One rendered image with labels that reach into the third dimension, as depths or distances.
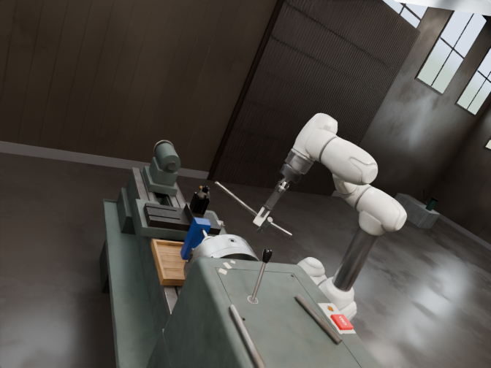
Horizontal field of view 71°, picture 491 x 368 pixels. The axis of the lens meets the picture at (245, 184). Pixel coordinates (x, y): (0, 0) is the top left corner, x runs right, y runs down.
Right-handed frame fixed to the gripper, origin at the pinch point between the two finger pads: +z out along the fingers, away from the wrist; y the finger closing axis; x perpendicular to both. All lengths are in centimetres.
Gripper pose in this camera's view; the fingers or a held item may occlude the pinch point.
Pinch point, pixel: (261, 215)
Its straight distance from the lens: 125.2
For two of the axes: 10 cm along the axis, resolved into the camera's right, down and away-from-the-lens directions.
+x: 8.3, 5.5, -0.5
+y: -1.3, 1.2, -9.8
